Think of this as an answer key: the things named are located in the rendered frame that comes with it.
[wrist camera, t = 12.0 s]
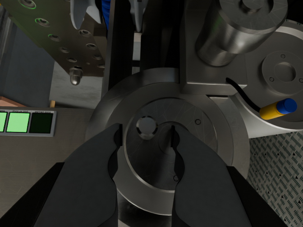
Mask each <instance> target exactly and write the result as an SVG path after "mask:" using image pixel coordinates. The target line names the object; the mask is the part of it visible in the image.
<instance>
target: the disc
mask: <svg viewBox="0 0 303 227"><path fill-rule="evenodd" d="M157 82H176V83H180V69H179V68H151V69H147V70H143V71H140V72H138V73H135V74H132V75H130V76H128V77H126V78H125V79H123V80H122V81H120V82H118V83H117V84H116V85H115V86H113V87H112V88H111V89H110V90H109V91H108V92H107V93H106V94H105V95H104V96H103V98H102V99H101V100H100V102H99V103H98V105H97V106H96V108H95V110H94V111H93V114H92V116H91V118H90V121H89V124H88V127H87V131H86V135H85V142H86V141H88V140H89V139H91V138H92V137H94V136H95V135H97V134H98V133H100V132H102V131H103V130H105V127H106V124H107V122H108V119H109V117H110V115H111V114H112V112H113V110H114V109H115V108H116V106H117V105H118V104H119V102H120V101H121V100H122V99H123V98H124V97H126V96H127V95H128V94H130V93H131V92H133V91H134V90H136V89H138V88H140V87H142V86H145V85H148V84H152V83H157ZM207 96H208V97H209V98H210V99H211V100H213V101H214V102H215V104H216V105H217V106H218V107H219V108H220V110H221V111H222V113H223V114H224V116H225V118H226V120H227V122H228V124H229V127H230V130H231V133H232V138H233V144H234V157H233V163H232V166H234V167H235V168H236V169H237V170H238V171H239V172H240V174H241V175H242V176H243V177H244V178H245V179H247V175H248V170H249V164H250V144H249V137H248V132H247V129H246V126H245V123H244V121H243V118H242V116H241V114H240V112H239V110H238V109H237V107H236V105H235V104H234V103H233V101H232V100H231V99H230V98H229V97H228V95H207ZM117 200H118V219H119V220H120V221H121V222H123V223H125V224H126V225H128V226H130V227H171V222H172V215H159V214H154V213H150V212H148V211H145V210H143V209H140V208H138V207H137V206H135V205H133V204H132V203H130V202H129V201H128V200H127V199H125V198H124V197H123V196H122V195H121V194H120V193H119V191H118V190H117Z"/></svg>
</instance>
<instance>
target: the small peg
mask: <svg viewBox="0 0 303 227"><path fill-rule="evenodd" d="M136 127H137V131H138V134H139V136H140V137H141V138H142V139H144V140H150V139H152V138H153V137H154V136H155V134H156V132H157V129H158V123H157V121H156V120H155V119H154V118H153V117H152V116H143V117H141V118H140V119H139V120H138V122H137V125H136Z"/></svg>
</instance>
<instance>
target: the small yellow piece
mask: <svg viewBox="0 0 303 227"><path fill-rule="evenodd" d="M226 81H227V82H228V83H229V84H231V85H232V86H233V87H234V88H235V89H236V90H237V91H238V93H239V94H240V95H241V96H242V98H243V99H244V100H245V102H246V103H247V104H248V105H249V106H250V107H251V108H253V109H254V110H255V111H257V112H258V113H259V114H260V116H261V118H263V119H264V120H269V119H272V118H276V117H280V116H283V115H286V114H288V113H291V112H294V111H295V110H296V109H297V104H296V102H295V101H294V100H293V99H291V98H286V99H284V100H280V101H277V102H275V103H272V104H270V105H267V106H265V107H262V108H260V107H258V106H257V105H255V104H254V103H253V102H252V101H251V100H250V99H249V98H248V96H247V95H246V94H245V93H244V91H243V90H242V89H241V87H240V86H239V85H238V84H237V83H236V82H234V81H233V80H232V79H230V78H228V77H227V78H226Z"/></svg>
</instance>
